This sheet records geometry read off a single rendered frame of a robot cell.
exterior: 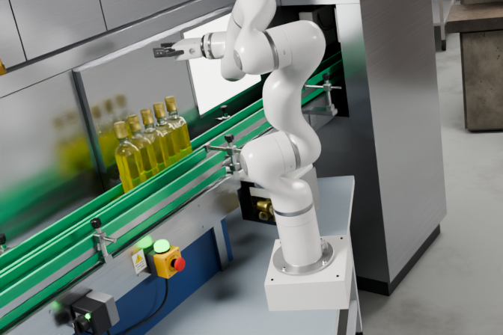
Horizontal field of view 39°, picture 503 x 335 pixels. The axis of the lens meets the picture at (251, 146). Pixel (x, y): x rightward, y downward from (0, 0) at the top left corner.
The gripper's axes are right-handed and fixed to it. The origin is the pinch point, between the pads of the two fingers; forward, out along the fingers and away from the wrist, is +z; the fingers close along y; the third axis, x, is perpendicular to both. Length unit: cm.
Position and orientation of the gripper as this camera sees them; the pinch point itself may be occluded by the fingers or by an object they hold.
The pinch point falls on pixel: (162, 49)
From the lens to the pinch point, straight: 228.0
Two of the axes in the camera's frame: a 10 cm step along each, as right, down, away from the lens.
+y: 3.3, -4.0, 8.6
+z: -9.3, 0.2, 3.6
